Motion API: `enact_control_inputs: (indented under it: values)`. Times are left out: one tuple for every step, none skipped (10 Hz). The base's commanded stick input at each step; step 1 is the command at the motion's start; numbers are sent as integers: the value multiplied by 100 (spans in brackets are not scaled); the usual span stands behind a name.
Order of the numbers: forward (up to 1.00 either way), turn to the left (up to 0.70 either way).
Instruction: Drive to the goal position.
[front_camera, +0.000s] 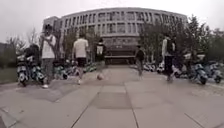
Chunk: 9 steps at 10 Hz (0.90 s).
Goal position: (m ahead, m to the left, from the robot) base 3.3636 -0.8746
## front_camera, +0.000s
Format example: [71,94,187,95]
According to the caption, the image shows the ball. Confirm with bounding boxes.
[96,73,105,81]

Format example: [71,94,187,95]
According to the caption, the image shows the grey paved plaza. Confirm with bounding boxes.
[0,64,224,128]

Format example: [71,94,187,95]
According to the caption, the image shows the large curved grey building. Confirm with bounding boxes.
[42,7,189,65]

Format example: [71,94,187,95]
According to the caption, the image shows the row of trees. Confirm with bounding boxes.
[138,14,224,64]
[6,28,101,68]

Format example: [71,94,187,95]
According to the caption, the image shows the row of parked scooters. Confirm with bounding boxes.
[15,43,99,88]
[129,49,224,85]

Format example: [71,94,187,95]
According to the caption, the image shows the grass strip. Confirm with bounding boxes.
[0,67,19,85]

